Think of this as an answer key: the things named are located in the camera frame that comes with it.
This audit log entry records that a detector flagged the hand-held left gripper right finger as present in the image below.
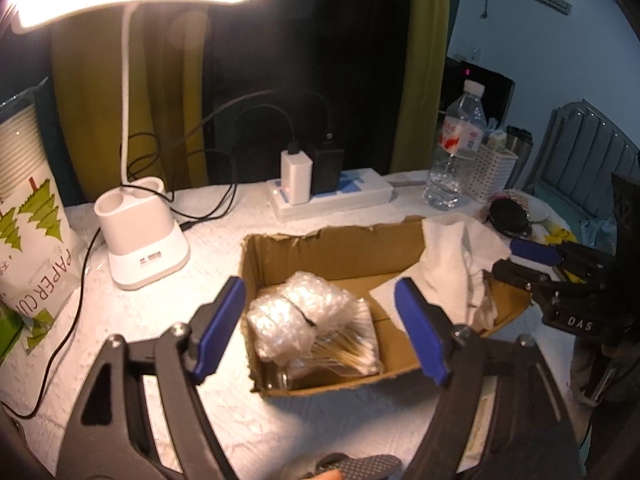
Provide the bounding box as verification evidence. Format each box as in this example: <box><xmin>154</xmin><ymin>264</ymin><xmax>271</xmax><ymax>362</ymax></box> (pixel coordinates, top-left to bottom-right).
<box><xmin>394</xmin><ymin>276</ymin><xmax>588</xmax><ymax>480</ymax></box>

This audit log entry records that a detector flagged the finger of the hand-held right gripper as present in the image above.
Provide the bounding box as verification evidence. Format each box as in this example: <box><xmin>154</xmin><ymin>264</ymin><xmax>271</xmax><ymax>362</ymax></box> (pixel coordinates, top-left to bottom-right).
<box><xmin>492</xmin><ymin>258</ymin><xmax>567</xmax><ymax>294</ymax></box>
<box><xmin>510</xmin><ymin>237</ymin><xmax>615</xmax><ymax>274</ymax></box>

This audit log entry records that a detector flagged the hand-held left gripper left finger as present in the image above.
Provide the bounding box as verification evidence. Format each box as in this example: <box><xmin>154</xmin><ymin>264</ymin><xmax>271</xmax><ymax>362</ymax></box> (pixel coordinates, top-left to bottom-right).
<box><xmin>55</xmin><ymin>275</ymin><xmax>246</xmax><ymax>480</ymax></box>

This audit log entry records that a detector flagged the white paper tissue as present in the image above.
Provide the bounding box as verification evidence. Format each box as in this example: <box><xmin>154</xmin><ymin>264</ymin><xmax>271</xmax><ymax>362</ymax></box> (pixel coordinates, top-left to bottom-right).
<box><xmin>420</xmin><ymin>214</ymin><xmax>514</xmax><ymax>332</ymax></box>

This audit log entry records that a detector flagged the clear bubble wrap bundle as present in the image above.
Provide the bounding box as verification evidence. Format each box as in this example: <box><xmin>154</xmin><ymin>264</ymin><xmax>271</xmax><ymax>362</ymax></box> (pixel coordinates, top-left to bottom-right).
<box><xmin>246</xmin><ymin>271</ymin><xmax>362</xmax><ymax>362</ymax></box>

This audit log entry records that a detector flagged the brown cardboard box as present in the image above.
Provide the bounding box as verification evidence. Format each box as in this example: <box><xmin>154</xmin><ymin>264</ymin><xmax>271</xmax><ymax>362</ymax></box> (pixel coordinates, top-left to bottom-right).
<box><xmin>239</xmin><ymin>215</ymin><xmax>533</xmax><ymax>399</ymax></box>

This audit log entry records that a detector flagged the yellow cloth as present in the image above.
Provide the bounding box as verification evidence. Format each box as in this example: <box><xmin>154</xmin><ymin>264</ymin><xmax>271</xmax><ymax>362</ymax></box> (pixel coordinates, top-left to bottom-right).
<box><xmin>541</xmin><ymin>224</ymin><xmax>577</xmax><ymax>247</ymax></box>

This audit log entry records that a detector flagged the black round pouch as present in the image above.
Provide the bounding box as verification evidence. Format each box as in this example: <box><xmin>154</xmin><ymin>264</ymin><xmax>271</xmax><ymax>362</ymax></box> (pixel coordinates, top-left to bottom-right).
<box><xmin>487</xmin><ymin>199</ymin><xmax>532</xmax><ymax>239</ymax></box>

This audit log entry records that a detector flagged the white paper sheet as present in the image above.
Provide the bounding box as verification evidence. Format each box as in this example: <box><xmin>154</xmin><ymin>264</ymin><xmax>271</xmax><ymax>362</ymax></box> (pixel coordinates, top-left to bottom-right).
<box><xmin>369</xmin><ymin>279</ymin><xmax>402</xmax><ymax>307</ymax></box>

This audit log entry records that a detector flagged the light blue plastic bag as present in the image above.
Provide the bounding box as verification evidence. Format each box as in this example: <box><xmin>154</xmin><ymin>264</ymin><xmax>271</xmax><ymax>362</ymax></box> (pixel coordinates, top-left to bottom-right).
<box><xmin>579</xmin><ymin>217</ymin><xmax>619</xmax><ymax>252</ymax></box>

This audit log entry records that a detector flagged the pack of cotton swabs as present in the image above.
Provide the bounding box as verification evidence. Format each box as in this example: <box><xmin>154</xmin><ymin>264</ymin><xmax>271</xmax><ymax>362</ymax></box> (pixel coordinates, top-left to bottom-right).
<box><xmin>299</xmin><ymin>300</ymin><xmax>386</xmax><ymax>377</ymax></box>

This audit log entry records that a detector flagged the white perforated basket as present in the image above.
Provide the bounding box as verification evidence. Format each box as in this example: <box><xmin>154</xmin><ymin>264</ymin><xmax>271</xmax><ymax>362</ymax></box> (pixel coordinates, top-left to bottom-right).
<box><xmin>467</xmin><ymin>142</ymin><xmax>521</xmax><ymax>204</ymax></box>

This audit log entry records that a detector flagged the stainless steel tumbler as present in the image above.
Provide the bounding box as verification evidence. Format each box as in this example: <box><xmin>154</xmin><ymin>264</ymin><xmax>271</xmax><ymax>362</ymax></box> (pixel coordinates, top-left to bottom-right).
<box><xmin>505</xmin><ymin>125</ymin><xmax>535</xmax><ymax>181</ymax></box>

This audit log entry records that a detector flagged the clear water bottle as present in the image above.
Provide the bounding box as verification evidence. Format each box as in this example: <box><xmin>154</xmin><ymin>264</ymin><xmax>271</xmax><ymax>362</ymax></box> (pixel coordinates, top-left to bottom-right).
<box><xmin>422</xmin><ymin>79</ymin><xmax>489</xmax><ymax>212</ymax></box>

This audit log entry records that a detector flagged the white desk lamp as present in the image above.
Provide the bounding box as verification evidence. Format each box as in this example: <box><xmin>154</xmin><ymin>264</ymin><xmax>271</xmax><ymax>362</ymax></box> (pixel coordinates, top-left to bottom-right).
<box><xmin>10</xmin><ymin>0</ymin><xmax>281</xmax><ymax>292</ymax></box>

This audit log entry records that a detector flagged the grey patterned fabric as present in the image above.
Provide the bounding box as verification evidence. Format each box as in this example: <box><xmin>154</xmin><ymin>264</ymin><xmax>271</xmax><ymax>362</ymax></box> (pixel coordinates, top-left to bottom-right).
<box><xmin>285</xmin><ymin>452</ymin><xmax>404</xmax><ymax>480</ymax></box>

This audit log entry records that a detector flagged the white power strip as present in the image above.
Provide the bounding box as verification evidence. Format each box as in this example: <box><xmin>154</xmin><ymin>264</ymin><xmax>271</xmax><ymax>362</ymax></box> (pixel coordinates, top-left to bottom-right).
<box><xmin>267</xmin><ymin>167</ymin><xmax>396</xmax><ymax>224</ymax></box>

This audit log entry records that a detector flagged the black appliance with red light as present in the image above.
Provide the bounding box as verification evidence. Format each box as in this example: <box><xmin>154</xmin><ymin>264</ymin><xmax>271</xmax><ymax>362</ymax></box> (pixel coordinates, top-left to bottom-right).
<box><xmin>442</xmin><ymin>57</ymin><xmax>516</xmax><ymax>132</ymax></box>

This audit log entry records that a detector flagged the white charger plug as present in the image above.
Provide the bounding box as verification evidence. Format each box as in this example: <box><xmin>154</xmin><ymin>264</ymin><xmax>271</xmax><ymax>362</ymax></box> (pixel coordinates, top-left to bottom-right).
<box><xmin>280</xmin><ymin>149</ymin><xmax>314</xmax><ymax>206</ymax></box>

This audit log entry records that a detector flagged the black power adapter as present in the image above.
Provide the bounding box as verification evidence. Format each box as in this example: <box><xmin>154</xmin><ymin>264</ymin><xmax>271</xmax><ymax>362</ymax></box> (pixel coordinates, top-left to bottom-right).
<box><xmin>311</xmin><ymin>147</ymin><xmax>346</xmax><ymax>197</ymax></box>

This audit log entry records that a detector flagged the yellow-green curtain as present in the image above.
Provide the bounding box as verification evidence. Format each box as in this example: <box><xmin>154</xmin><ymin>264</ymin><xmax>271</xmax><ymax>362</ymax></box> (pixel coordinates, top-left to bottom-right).
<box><xmin>49</xmin><ymin>2</ymin><xmax>210</xmax><ymax>207</ymax></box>
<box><xmin>389</xmin><ymin>0</ymin><xmax>454</xmax><ymax>174</ymax></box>

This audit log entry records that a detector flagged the paper cup package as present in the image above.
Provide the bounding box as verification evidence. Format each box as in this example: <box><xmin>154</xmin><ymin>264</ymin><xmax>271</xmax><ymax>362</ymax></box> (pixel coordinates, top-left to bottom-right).
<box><xmin>0</xmin><ymin>77</ymin><xmax>77</xmax><ymax>363</ymax></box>

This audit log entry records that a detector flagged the black charger cable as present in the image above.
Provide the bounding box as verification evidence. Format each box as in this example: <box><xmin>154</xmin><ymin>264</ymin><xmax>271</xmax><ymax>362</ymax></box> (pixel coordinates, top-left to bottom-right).
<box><xmin>120</xmin><ymin>103</ymin><xmax>302</xmax><ymax>233</ymax></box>

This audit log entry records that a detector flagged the thin black cable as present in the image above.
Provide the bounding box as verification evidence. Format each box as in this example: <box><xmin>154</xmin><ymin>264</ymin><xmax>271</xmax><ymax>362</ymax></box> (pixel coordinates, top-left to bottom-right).
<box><xmin>0</xmin><ymin>227</ymin><xmax>104</xmax><ymax>419</ymax></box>

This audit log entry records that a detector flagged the black adapter cable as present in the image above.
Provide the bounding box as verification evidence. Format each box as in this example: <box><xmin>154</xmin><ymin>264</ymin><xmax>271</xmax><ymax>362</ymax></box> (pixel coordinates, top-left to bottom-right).
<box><xmin>175</xmin><ymin>86</ymin><xmax>335</xmax><ymax>152</ymax></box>

